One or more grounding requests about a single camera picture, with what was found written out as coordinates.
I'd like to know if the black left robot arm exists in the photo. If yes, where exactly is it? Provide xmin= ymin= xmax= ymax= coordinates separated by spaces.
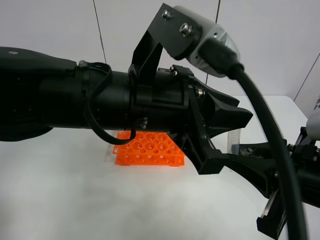
xmin=0 ymin=47 xmax=253 ymax=175

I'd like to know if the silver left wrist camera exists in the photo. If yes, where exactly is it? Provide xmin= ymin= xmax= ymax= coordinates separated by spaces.
xmin=174 ymin=5 xmax=245 ymax=79

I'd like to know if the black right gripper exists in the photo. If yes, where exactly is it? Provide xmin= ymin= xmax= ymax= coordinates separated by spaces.
xmin=219 ymin=126 xmax=320 ymax=237

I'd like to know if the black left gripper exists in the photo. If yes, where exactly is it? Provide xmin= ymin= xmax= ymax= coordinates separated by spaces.
xmin=128 ymin=65 xmax=253 ymax=175

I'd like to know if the orange test tube rack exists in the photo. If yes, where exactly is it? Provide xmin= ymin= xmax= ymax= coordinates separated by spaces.
xmin=112 ymin=131 xmax=185 ymax=167

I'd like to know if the black left camera cable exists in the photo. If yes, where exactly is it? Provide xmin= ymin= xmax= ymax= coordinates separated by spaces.
xmin=199 ymin=37 xmax=308 ymax=240

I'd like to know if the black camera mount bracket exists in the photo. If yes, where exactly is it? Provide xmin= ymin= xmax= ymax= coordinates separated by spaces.
xmin=128 ymin=3 xmax=204 ymax=101

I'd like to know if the green-capped test tube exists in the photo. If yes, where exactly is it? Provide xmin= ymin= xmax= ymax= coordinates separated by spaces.
xmin=227 ymin=128 xmax=241 ymax=155

